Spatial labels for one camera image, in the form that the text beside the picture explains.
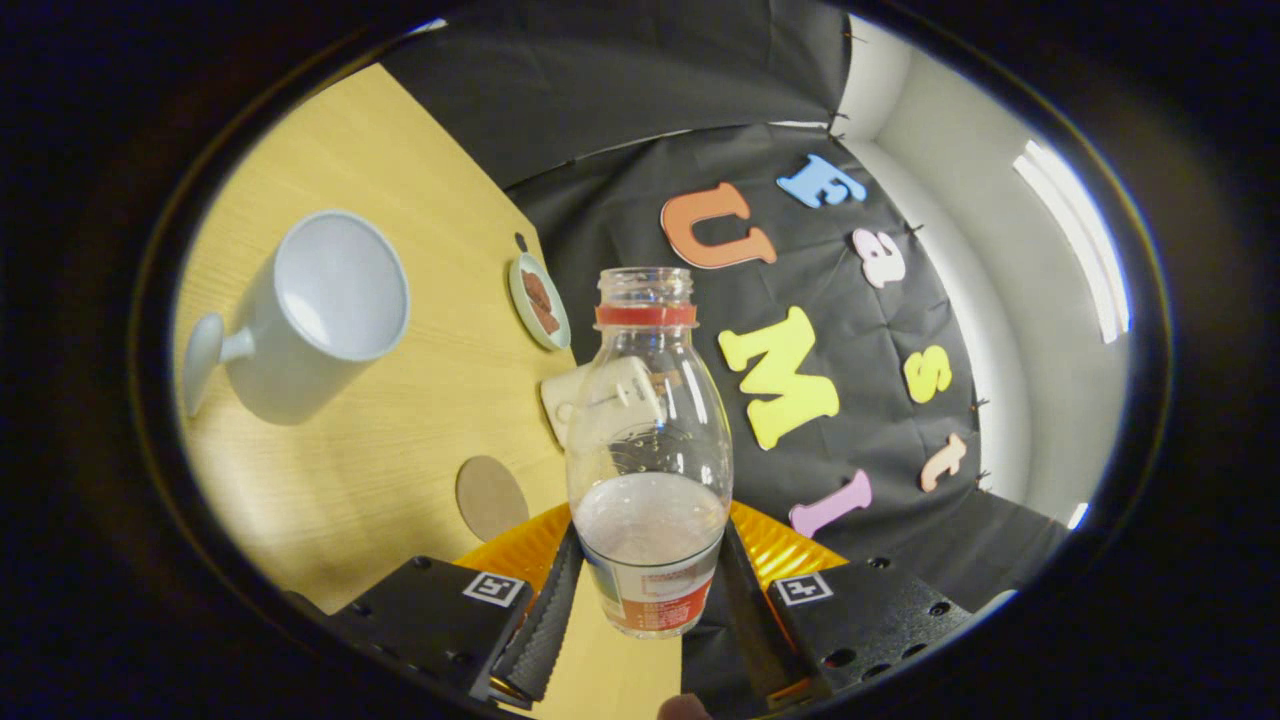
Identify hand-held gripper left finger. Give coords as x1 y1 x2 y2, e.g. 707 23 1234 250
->
285 503 586 711

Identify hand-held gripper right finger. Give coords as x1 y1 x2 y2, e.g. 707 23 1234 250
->
720 500 976 713

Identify clear juice bottle red label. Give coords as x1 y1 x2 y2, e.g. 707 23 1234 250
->
566 267 734 641

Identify round brown coaster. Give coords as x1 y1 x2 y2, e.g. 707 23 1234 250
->
456 456 530 543

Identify white cup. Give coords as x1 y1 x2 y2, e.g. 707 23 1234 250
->
182 209 411 427

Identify white toaster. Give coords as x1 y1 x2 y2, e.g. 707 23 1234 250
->
541 357 666 448

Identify wooden table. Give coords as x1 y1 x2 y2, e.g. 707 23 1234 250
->
172 63 683 719

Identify brown food pieces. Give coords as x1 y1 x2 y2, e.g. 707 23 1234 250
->
522 270 562 336

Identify small pale green plate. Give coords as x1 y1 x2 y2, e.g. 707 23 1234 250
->
508 252 572 352

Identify long ceiling light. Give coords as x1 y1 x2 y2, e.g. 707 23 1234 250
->
1013 140 1133 344

